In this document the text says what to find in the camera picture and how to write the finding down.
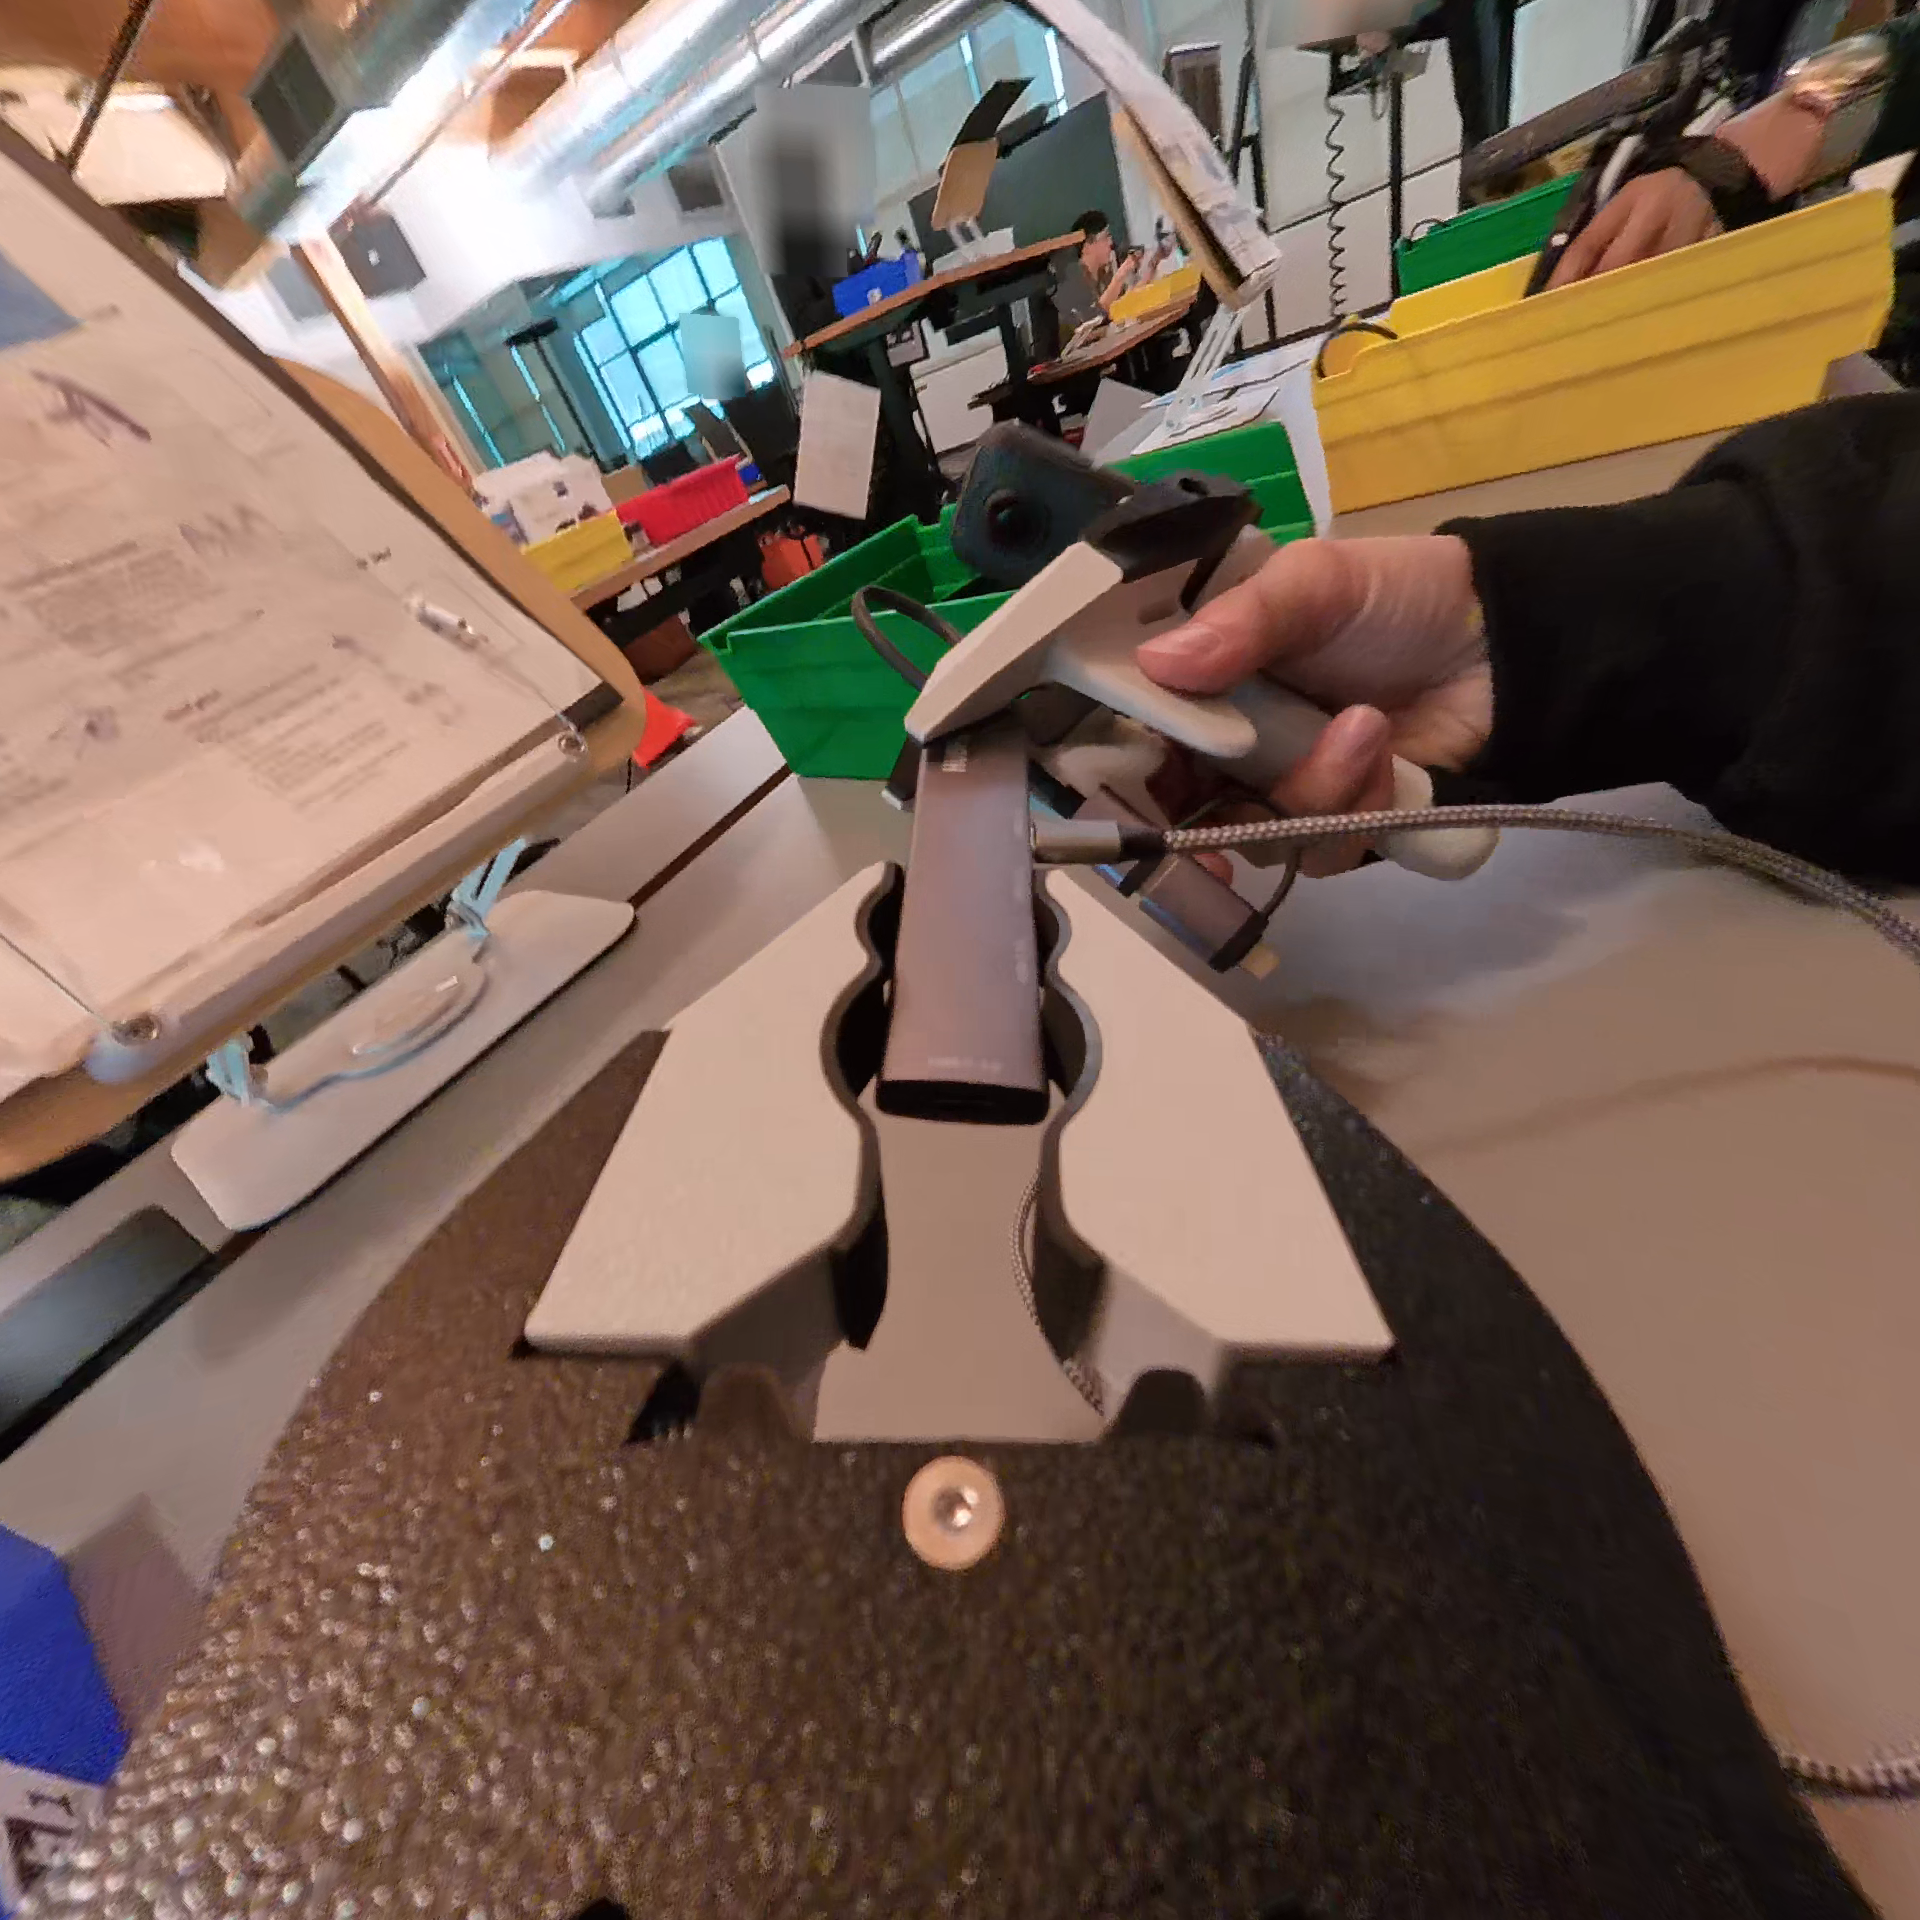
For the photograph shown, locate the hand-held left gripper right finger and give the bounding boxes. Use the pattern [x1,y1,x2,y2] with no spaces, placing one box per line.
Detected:
[1029,867,1398,1431]

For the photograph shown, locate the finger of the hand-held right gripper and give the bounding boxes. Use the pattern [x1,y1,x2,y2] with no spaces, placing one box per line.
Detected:
[1031,717,1168,822]
[902,539,1131,747]

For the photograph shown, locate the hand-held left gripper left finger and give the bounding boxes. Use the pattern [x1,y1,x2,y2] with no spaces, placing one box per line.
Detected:
[524,864,902,1437]

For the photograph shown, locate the green plastic bin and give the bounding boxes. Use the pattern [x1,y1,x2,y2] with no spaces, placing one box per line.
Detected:
[1391,177,1592,297]
[696,419,1322,784]

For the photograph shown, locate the grey usb hub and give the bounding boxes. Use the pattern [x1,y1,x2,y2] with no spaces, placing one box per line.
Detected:
[849,582,1289,1127]

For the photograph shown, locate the grey braided cable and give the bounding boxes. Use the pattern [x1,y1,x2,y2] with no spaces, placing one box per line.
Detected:
[1012,804,1920,1804]

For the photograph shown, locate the blue plastic bin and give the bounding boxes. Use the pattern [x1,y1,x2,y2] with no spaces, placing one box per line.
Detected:
[0,1522,134,1877]

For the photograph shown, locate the person's right hand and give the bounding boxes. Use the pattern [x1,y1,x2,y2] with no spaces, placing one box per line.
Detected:
[1134,532,1501,879]

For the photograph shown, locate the grey square board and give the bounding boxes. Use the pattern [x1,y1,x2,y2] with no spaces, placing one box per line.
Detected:
[791,374,879,519]

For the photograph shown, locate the wooden document stand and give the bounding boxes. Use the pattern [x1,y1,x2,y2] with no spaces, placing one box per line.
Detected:
[0,111,651,1235]

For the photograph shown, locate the standing desk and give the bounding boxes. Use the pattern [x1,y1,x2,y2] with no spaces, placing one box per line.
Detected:
[779,232,1089,498]

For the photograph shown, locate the red plastic bin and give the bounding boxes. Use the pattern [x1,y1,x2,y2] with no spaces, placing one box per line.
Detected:
[614,458,751,545]

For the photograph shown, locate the curved document stand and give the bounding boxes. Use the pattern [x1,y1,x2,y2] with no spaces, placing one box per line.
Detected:
[1035,0,1286,441]

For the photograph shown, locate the yellow plastic bin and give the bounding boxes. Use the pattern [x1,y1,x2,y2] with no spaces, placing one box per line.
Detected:
[1311,187,1894,515]

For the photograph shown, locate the tilted wooden board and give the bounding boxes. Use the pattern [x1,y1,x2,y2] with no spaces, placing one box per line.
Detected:
[929,82,1041,232]

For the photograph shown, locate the small yellow bin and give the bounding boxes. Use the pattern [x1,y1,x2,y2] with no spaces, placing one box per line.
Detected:
[526,508,632,592]

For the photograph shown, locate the laminated instruction sheets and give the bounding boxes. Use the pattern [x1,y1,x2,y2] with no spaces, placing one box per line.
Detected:
[0,142,624,1102]

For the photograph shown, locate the black wall speaker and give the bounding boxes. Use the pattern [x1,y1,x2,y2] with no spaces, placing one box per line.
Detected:
[334,209,425,297]

